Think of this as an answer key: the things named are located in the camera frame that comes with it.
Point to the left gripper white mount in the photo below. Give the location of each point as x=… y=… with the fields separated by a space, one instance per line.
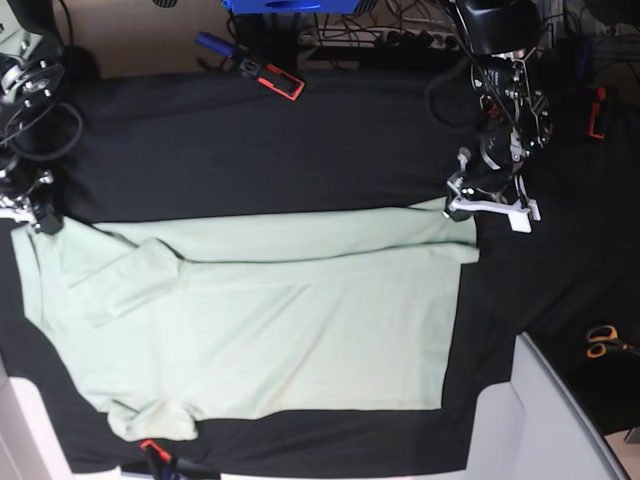
x=480 y=185

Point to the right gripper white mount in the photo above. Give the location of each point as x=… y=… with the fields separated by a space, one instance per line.
x=26 y=198

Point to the light green T-shirt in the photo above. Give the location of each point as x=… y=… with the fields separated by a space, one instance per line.
x=162 y=325

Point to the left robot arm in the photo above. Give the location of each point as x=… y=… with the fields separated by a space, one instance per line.
x=499 y=41

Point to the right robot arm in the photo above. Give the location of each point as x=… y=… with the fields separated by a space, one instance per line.
x=32 y=77

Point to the black table cloth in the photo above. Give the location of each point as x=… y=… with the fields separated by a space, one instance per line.
x=203 y=145

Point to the white power strip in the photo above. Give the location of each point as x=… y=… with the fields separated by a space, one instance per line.
x=406 y=38

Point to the red clamp right edge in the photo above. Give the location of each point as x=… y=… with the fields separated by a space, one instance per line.
x=602 y=106

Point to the red clamp edge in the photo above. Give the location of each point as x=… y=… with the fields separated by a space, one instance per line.
x=155 y=452
x=602 y=106

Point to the grey white chair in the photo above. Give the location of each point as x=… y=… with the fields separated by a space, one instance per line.
x=531 y=427

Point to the white furniture left corner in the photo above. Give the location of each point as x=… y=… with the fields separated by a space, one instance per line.
x=30 y=449

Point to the red black clamp top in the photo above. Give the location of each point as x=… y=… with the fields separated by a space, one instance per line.
x=273 y=78

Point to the red clamp bottom edge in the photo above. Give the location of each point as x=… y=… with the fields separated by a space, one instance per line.
x=155 y=452

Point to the blue box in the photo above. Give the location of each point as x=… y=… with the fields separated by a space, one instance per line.
x=346 y=7

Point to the orange handled scissors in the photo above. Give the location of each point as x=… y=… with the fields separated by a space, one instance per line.
x=604 y=340

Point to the blue handled tool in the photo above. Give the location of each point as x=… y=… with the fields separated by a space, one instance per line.
x=215 y=44

